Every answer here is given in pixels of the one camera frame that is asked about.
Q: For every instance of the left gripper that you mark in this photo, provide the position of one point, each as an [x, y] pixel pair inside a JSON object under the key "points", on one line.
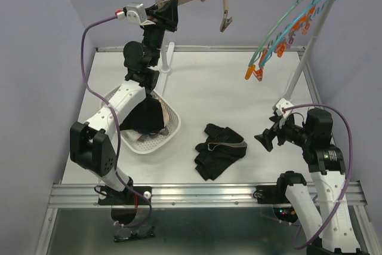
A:
{"points": [[166, 17]]}

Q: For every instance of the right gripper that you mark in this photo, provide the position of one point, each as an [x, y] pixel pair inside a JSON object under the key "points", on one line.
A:
{"points": [[265, 139]]}

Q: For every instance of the black shorts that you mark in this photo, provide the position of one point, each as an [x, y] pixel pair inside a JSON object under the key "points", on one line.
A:
{"points": [[146, 118], [222, 148]]}

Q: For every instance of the green plastic clip hanger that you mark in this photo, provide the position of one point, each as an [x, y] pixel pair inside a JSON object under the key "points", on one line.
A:
{"points": [[277, 25]]}

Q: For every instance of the black underwear beige waistband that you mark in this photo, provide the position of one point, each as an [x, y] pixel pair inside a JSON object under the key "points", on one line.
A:
{"points": [[166, 111]]}

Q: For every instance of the grey striped underwear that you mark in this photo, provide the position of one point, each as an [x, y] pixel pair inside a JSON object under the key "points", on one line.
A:
{"points": [[145, 137]]}

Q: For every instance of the blue plastic clip hanger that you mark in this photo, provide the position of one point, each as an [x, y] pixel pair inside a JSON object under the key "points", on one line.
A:
{"points": [[286, 37]]}

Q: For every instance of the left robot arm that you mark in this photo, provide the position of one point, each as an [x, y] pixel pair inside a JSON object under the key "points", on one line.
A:
{"points": [[140, 60]]}

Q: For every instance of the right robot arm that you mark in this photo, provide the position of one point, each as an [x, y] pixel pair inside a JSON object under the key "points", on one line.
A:
{"points": [[325, 218]]}

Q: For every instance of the purple clothes peg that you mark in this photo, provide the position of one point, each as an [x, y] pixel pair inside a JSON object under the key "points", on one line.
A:
{"points": [[290, 41]]}

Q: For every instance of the white perforated plastic basket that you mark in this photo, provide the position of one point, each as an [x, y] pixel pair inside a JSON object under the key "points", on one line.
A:
{"points": [[155, 141]]}

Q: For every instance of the metal clothes rack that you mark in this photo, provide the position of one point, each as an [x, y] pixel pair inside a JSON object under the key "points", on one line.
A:
{"points": [[301, 23]]}

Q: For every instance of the black eyeglasses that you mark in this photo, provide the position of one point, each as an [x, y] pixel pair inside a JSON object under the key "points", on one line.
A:
{"points": [[130, 235]]}

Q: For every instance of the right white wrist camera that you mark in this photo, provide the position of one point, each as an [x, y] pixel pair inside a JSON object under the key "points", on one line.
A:
{"points": [[281, 112]]}

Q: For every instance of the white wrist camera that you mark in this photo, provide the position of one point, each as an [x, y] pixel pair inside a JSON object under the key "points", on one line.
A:
{"points": [[281, 112], [135, 13]]}

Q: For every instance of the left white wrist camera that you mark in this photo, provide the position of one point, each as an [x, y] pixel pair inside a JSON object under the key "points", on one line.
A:
{"points": [[135, 13]]}

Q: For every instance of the aluminium mounting rail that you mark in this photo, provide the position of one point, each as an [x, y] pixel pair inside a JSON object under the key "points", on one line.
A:
{"points": [[217, 195]]}

